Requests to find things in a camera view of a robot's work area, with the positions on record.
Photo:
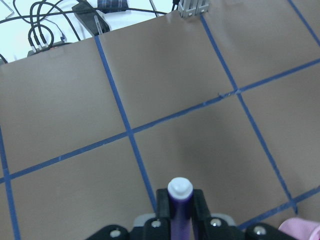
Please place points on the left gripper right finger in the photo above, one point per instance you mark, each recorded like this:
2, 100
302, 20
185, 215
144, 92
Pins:
199, 215

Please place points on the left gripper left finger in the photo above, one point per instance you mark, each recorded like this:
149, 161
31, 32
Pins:
163, 215

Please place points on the purple pen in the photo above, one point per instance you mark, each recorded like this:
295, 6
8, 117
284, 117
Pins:
180, 192

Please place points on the pink mesh cup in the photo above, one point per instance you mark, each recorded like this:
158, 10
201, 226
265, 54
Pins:
301, 229

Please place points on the aluminium frame post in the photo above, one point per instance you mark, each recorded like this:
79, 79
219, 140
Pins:
189, 8

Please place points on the plaid wrapped cable box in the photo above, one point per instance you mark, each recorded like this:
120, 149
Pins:
112, 6

